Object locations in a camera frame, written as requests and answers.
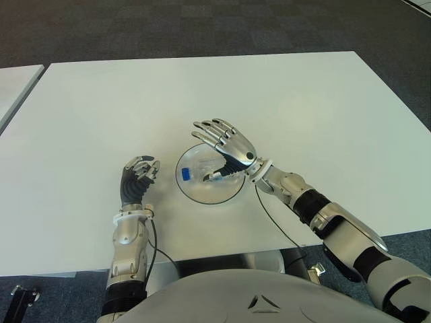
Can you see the white plate with black rim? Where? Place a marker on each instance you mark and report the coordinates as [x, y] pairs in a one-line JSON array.
[[205, 196]]

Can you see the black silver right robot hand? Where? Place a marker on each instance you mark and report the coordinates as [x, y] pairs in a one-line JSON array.
[[237, 146]]

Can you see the metal floor bracket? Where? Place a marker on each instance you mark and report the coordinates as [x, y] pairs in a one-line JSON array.
[[316, 269]]

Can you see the neighbouring white table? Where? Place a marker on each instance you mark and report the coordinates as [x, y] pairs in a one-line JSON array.
[[13, 87]]

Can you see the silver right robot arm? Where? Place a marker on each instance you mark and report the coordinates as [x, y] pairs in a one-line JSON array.
[[336, 215]]

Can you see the grey robot torso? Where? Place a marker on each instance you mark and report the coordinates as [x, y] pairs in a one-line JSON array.
[[235, 303]]

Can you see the black stand with caster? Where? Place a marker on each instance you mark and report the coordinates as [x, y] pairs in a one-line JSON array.
[[22, 299]]

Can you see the clear water bottle blue cap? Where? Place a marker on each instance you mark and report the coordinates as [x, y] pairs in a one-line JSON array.
[[187, 174]]

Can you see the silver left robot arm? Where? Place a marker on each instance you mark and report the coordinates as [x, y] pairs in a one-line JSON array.
[[128, 239]]

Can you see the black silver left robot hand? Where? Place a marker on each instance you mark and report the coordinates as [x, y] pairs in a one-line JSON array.
[[131, 188]]

